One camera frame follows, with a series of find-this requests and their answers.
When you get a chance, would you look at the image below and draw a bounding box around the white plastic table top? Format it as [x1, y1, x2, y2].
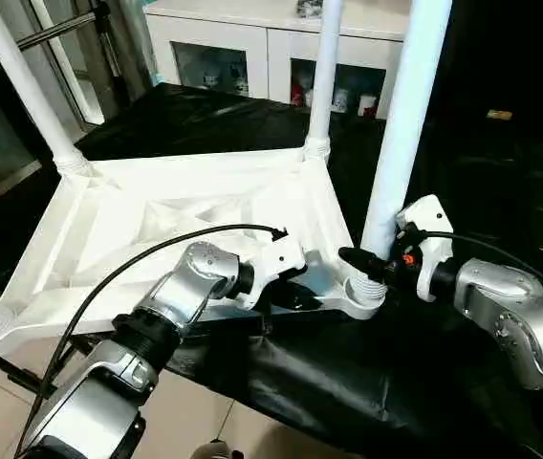
[0, 148, 388, 358]

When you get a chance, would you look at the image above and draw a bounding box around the black work mat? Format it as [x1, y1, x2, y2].
[0, 81, 543, 459]

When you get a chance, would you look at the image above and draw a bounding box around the grey crumpled bundle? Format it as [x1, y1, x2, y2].
[296, 0, 324, 18]

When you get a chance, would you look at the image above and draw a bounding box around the white glass-door cabinet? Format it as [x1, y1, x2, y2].
[142, 0, 418, 121]

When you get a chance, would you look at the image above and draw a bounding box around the light blue plastic strip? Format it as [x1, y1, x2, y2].
[138, 0, 165, 87]

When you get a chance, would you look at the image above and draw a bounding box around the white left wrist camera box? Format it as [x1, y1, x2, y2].
[241, 234, 310, 313]

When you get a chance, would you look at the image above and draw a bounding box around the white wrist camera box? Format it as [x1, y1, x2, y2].
[241, 234, 310, 313]
[396, 194, 457, 304]

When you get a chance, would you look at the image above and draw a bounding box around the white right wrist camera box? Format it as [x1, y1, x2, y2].
[396, 194, 457, 304]

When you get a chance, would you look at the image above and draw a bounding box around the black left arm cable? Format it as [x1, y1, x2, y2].
[13, 224, 292, 459]

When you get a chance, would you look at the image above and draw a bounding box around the black metal table frame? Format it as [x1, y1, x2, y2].
[0, 339, 91, 403]

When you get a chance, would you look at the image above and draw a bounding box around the grey metal rack frame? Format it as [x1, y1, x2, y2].
[0, 0, 153, 125]

